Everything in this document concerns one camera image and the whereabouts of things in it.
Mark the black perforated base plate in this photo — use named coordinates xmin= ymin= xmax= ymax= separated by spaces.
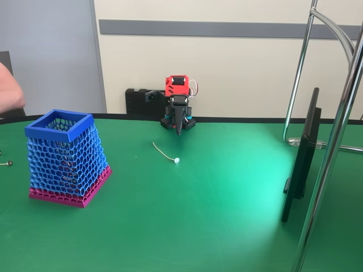
xmin=160 ymin=114 xmax=197 ymax=131

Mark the blue and magenta lattice basket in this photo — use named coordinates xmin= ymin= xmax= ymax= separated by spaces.
xmin=24 ymin=109 xmax=113 ymax=209

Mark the green cloth with black edge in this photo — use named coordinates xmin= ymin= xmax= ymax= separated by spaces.
xmin=0 ymin=113 xmax=363 ymax=272

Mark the chrome tube stand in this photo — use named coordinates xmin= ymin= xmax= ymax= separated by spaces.
xmin=282 ymin=0 xmax=363 ymax=272

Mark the white cable with round end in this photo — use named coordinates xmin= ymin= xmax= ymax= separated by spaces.
xmin=152 ymin=141 xmax=181 ymax=165

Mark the black plastic case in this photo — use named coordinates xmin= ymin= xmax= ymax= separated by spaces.
xmin=125 ymin=88 xmax=168 ymax=116

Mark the person's hand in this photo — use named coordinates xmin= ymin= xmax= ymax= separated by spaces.
xmin=0 ymin=62 xmax=26 ymax=114

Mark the grey wall rail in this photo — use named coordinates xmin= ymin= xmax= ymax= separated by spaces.
xmin=98 ymin=19 xmax=362 ymax=40

